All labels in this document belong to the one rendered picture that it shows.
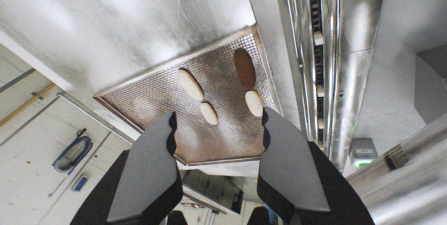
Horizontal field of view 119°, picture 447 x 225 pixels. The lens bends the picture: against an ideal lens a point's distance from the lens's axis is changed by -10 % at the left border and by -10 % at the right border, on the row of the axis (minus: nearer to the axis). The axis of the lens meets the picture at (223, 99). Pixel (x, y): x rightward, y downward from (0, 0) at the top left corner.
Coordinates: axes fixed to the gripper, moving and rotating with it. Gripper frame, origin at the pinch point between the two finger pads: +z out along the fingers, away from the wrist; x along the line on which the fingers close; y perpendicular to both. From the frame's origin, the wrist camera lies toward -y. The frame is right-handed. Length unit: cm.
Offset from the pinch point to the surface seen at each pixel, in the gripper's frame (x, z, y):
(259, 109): 9.9, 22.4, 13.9
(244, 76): 5.4, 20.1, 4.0
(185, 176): -73, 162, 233
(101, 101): -37.5, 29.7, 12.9
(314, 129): 29.9, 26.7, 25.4
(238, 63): 4.0, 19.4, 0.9
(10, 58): -290, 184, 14
